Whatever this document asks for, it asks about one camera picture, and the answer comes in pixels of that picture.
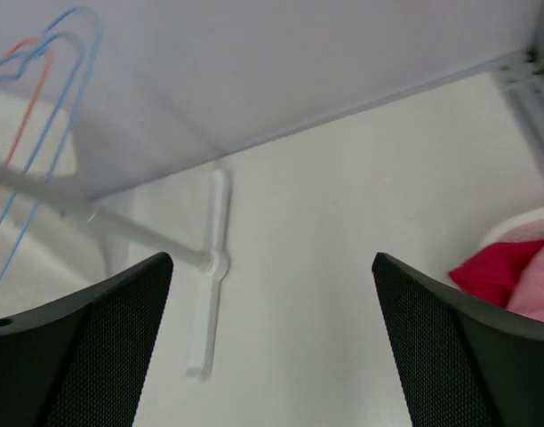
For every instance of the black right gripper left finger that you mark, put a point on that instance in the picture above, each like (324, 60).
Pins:
(82, 360)

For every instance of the magenta t shirt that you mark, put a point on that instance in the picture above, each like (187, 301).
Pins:
(493, 273)

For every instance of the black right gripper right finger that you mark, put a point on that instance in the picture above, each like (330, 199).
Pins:
(461, 361)

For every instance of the metal clothes rack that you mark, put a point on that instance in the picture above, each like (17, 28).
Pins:
(213, 260)

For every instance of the light blue wire hanger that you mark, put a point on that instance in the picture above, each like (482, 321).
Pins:
(41, 48)
(42, 254)

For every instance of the white plastic laundry basket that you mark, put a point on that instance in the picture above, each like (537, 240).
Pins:
(523, 227)

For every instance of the pink t shirt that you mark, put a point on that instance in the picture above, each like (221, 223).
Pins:
(528, 298)

